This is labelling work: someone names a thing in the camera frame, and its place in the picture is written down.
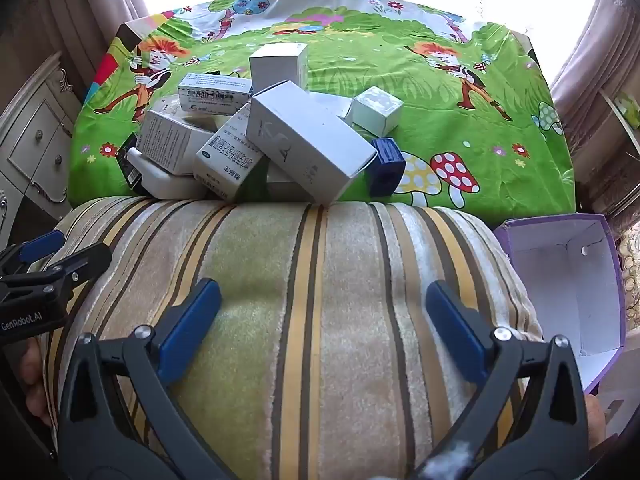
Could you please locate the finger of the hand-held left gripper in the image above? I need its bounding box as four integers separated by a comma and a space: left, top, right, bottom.
0, 230, 66, 273
0, 243, 112, 301

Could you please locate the purple cardboard box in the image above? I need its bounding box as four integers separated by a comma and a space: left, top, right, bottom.
492, 212, 628, 396

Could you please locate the plain white cardboard box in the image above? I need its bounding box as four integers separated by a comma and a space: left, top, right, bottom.
249, 42, 309, 95

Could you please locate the pink patterned curtain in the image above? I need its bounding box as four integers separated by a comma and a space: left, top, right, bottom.
550, 0, 640, 126

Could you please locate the long white cardboard box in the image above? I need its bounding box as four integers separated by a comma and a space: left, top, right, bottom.
246, 80, 379, 207

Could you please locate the white carved cabinet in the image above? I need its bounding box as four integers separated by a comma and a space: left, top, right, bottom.
0, 52, 83, 221

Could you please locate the pale green white cube box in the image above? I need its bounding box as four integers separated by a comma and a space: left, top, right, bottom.
351, 86, 405, 138

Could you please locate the striped beige cushion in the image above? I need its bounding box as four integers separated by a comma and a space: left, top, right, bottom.
40, 195, 546, 480

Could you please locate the white box with black text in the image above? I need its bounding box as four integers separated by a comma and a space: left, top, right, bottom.
136, 109, 217, 176

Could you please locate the white medicine box blue text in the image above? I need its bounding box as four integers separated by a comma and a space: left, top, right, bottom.
177, 72, 254, 113

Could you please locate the cartoon printed green cloth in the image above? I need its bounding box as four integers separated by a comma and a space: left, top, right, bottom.
67, 0, 576, 216

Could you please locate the person's left hand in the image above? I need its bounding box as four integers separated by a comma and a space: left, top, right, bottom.
20, 340, 53, 426

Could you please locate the white power adapter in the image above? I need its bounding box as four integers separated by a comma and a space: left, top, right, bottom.
126, 146, 210, 200

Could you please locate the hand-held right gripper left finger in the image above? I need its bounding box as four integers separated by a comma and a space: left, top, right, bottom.
57, 277, 236, 480

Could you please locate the beige side curtain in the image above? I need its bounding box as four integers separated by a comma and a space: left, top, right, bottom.
30, 0, 151, 106

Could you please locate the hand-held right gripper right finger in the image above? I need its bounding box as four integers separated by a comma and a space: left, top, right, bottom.
407, 280, 591, 480

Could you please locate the white medicine box blue logo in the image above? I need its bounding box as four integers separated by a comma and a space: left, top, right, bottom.
192, 102, 271, 203

